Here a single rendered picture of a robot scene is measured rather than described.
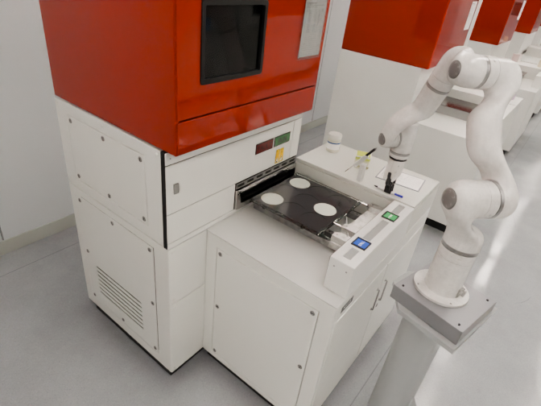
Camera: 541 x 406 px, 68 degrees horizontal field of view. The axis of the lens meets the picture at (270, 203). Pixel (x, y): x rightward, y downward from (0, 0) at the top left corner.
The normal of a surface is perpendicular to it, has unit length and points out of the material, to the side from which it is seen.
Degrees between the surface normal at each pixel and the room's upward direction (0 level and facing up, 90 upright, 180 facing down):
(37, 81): 90
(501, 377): 0
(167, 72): 90
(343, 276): 90
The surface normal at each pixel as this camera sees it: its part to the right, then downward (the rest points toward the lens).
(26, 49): 0.78, 0.40
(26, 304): 0.11, -0.85
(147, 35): -0.61, 0.36
